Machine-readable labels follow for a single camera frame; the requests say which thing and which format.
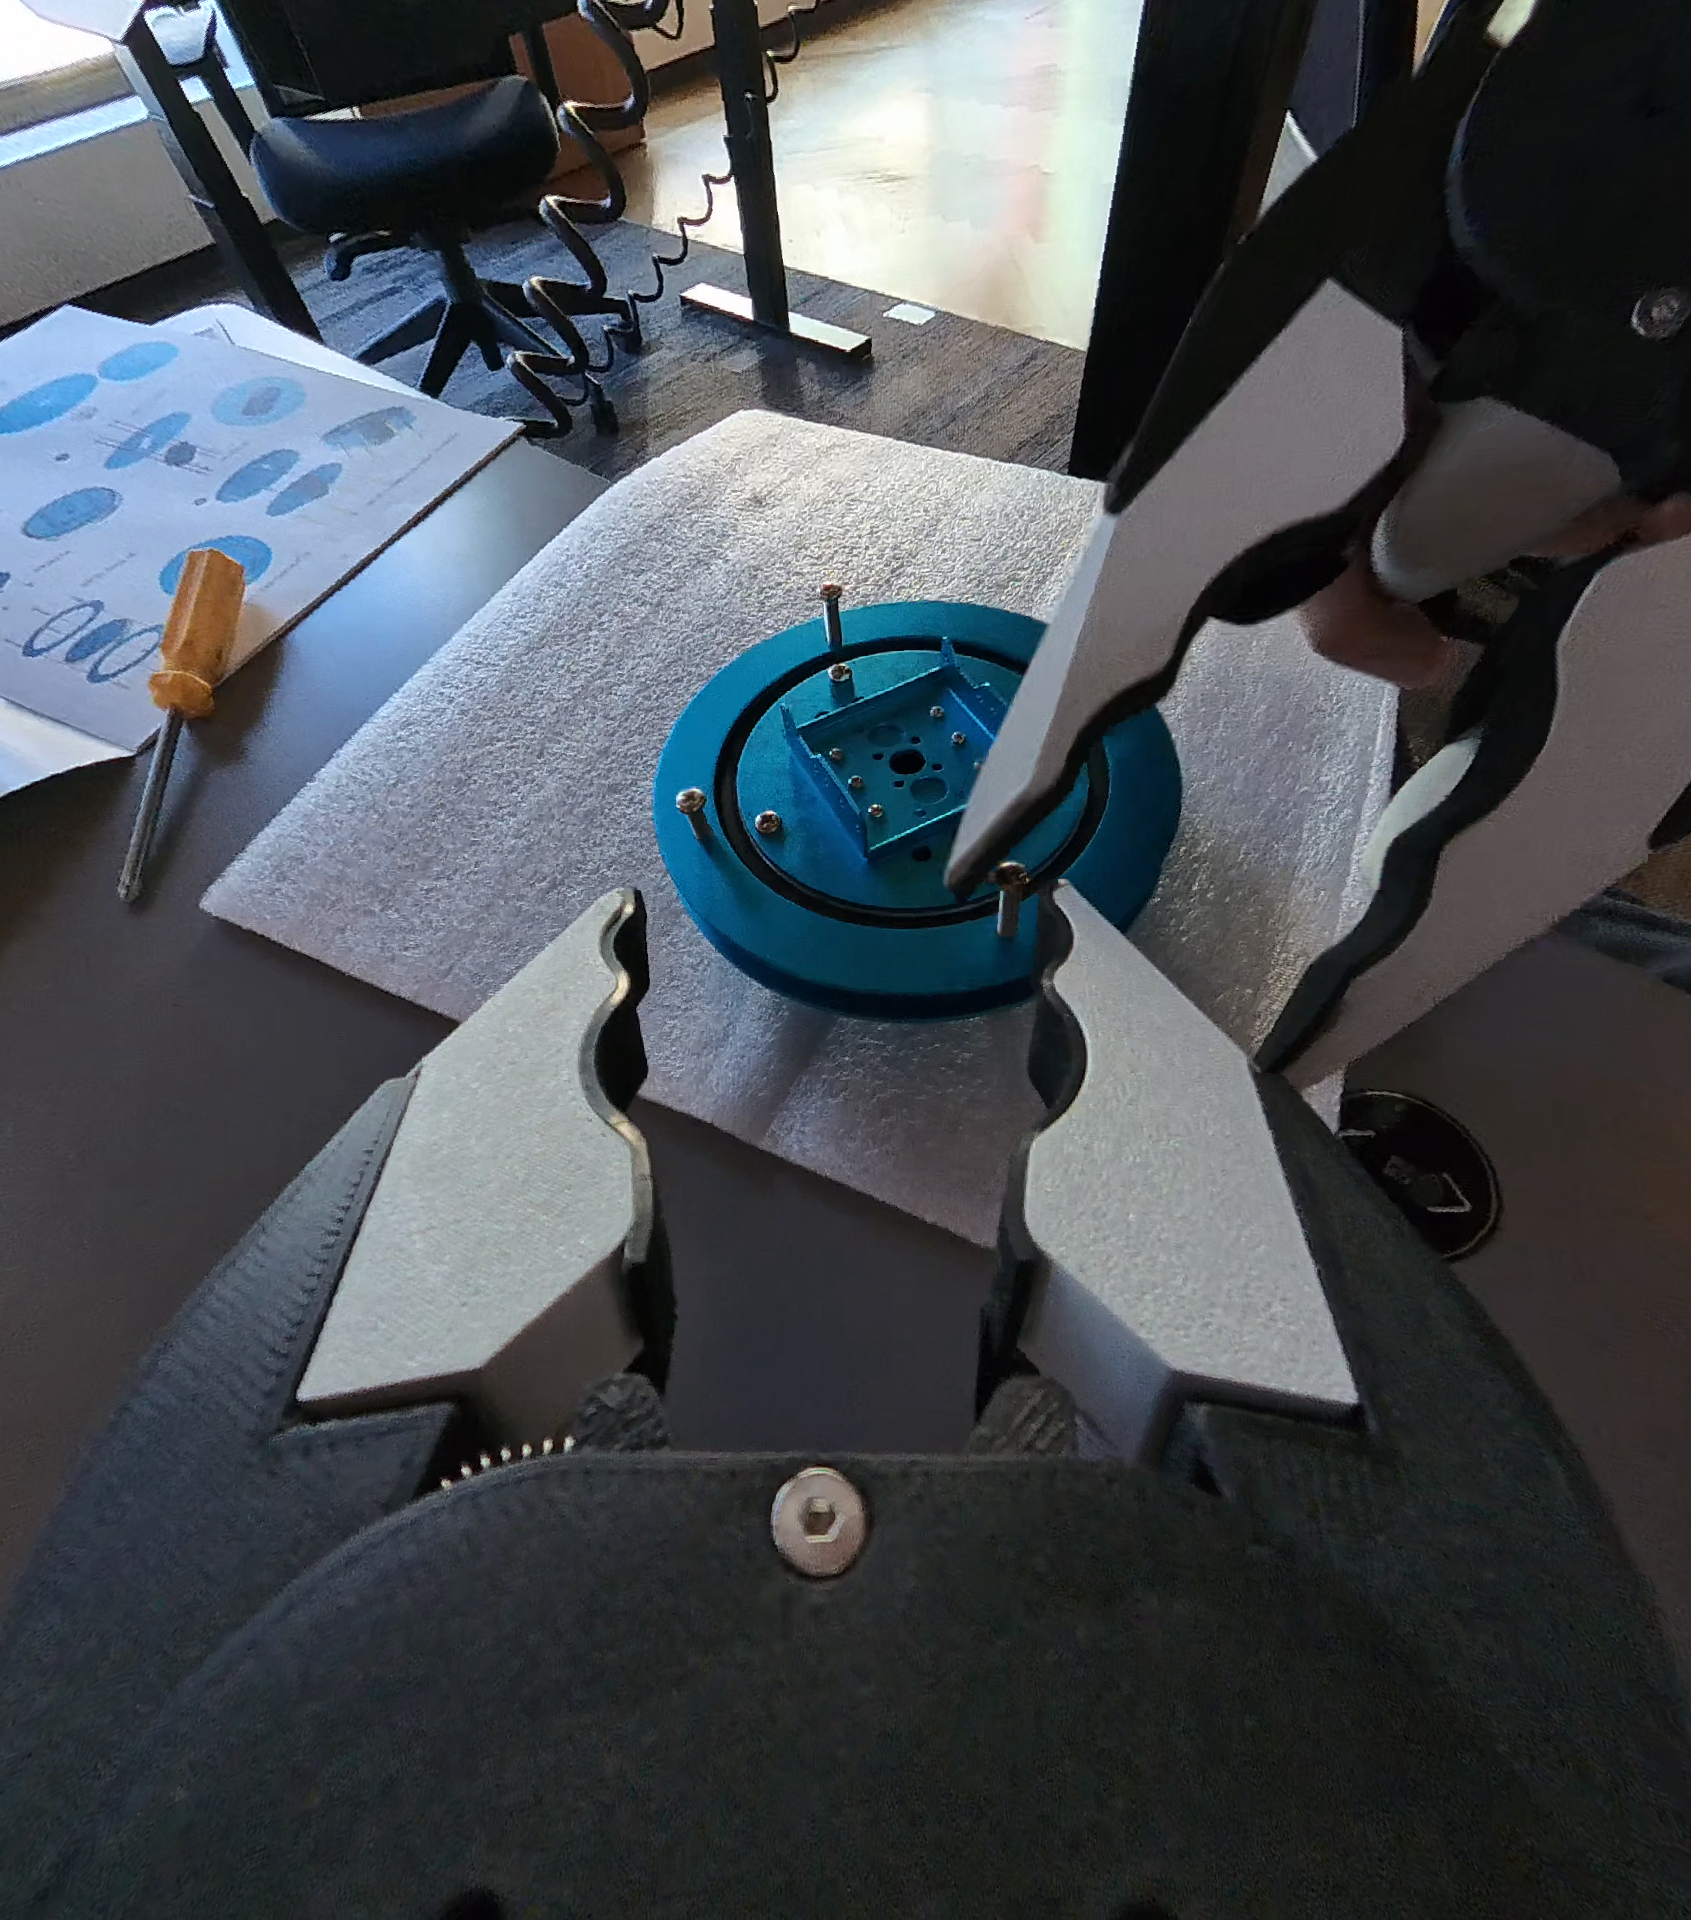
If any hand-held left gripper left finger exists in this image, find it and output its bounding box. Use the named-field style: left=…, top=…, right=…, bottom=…
left=294, top=885, right=681, bottom=1445

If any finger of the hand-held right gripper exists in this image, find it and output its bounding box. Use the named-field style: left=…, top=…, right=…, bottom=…
left=942, top=277, right=1437, bottom=897
left=1254, top=515, right=1691, bottom=1084

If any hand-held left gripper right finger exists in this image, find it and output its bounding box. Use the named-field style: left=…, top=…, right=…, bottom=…
left=982, top=879, right=1363, bottom=1468

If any blue round metal turntable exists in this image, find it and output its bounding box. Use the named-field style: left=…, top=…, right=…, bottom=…
left=653, top=604, right=1185, bottom=1024

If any yellow handled screwdriver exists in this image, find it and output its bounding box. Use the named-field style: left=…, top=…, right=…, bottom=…
left=119, top=546, right=245, bottom=902

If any black desk leg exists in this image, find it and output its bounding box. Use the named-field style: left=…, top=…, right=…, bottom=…
left=1072, top=0, right=1318, bottom=482

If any black round desk badge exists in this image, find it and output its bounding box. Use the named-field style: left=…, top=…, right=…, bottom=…
left=1334, top=1091, right=1503, bottom=1258

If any dark grey desk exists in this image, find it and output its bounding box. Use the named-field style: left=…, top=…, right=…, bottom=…
left=0, top=434, right=1691, bottom=1653

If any person's right hand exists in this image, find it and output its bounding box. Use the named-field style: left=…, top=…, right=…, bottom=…
left=1300, top=499, right=1691, bottom=694

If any white foam sheet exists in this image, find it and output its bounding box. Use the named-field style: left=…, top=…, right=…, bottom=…
left=204, top=410, right=1400, bottom=1246

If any printed instruction manual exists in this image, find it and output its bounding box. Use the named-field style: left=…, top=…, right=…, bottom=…
left=0, top=305, right=523, bottom=865

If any dark blue stool chair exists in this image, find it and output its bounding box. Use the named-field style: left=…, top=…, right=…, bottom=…
left=249, top=74, right=620, bottom=439

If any black wire rack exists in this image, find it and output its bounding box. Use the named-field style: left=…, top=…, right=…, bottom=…
left=523, top=0, right=661, bottom=439

